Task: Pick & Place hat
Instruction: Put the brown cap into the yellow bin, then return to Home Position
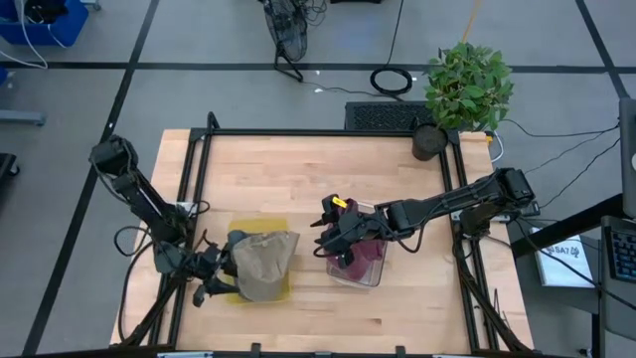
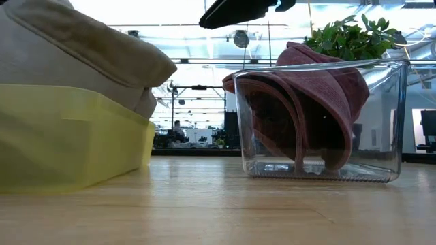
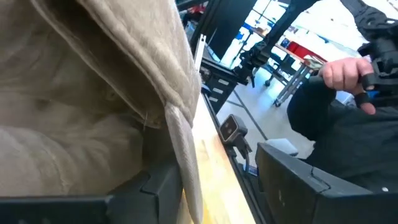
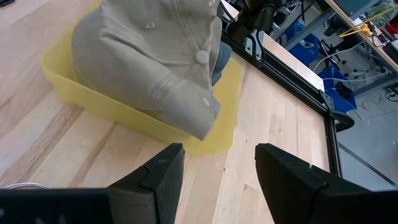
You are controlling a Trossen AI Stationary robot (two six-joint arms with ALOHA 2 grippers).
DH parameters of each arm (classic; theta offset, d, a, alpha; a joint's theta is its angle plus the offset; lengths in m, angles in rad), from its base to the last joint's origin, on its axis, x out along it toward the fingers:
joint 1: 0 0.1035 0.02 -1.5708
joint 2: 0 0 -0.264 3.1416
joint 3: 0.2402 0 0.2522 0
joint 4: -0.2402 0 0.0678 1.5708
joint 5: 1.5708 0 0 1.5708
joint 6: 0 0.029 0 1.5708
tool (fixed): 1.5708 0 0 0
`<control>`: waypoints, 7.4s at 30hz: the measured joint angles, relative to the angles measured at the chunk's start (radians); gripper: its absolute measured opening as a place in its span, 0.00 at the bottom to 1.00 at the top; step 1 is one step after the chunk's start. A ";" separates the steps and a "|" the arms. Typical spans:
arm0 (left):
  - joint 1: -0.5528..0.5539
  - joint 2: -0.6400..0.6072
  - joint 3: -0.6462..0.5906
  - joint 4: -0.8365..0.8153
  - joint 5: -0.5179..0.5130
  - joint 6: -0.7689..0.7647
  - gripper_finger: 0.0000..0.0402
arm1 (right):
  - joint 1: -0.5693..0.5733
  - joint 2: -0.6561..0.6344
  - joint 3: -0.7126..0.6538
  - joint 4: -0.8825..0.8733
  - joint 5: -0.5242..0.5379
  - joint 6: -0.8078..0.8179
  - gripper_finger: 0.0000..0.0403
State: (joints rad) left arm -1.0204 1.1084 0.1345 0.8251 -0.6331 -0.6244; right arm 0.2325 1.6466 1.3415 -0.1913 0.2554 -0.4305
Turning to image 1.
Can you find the black aluminium rig frame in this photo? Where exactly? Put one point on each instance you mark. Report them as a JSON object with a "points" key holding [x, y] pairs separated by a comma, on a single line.
{"points": [[323, 132]]}

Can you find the yellow translucent plastic bin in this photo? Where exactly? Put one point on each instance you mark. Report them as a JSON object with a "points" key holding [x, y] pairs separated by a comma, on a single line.
{"points": [[258, 225]]}

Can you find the grey monitor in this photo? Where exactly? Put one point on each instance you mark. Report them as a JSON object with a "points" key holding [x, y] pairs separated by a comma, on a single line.
{"points": [[628, 149]]}

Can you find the maroon baseball cap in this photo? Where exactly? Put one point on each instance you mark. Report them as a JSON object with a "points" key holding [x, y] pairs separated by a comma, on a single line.
{"points": [[370, 258]]}

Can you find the green leafy plant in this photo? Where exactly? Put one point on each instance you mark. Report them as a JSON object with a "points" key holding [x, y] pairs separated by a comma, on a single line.
{"points": [[467, 84]]}

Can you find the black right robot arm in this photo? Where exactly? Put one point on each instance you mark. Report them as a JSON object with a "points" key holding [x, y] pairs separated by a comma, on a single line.
{"points": [[447, 201]]}

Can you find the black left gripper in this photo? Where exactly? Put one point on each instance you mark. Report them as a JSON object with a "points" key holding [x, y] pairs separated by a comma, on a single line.
{"points": [[208, 263]]}

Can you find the grey metal floor foot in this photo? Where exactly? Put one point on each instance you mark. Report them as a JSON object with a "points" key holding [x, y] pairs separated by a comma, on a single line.
{"points": [[22, 118]]}

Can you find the blue plastic storage bin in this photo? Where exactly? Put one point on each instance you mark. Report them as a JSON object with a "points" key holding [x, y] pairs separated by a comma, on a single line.
{"points": [[69, 27]]}

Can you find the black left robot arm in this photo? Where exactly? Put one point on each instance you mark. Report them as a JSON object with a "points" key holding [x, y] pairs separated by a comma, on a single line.
{"points": [[144, 201]]}

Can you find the clear plastic bin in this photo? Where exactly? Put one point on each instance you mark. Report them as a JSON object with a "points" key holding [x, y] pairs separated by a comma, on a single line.
{"points": [[375, 276]]}

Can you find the black keyboard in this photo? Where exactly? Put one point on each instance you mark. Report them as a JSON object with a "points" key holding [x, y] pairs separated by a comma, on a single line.
{"points": [[623, 253], [382, 117]]}

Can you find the dark plant pot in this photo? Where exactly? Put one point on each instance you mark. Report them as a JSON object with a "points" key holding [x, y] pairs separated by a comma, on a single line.
{"points": [[428, 144]]}

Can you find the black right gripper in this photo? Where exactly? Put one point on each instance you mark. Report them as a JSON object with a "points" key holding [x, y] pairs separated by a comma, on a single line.
{"points": [[360, 229]]}

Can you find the black metal beam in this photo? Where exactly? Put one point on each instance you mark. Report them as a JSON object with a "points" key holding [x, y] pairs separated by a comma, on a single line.
{"points": [[571, 226]]}

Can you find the white printed booklet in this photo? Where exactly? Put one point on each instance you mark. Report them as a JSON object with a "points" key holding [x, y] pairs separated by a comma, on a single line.
{"points": [[561, 268]]}

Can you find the tan baseball cap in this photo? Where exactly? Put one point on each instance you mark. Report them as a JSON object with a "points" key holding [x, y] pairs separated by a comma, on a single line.
{"points": [[263, 268]]}

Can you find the grey-blue baseball cap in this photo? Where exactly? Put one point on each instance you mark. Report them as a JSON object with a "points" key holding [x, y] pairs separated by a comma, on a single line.
{"points": [[236, 237]]}

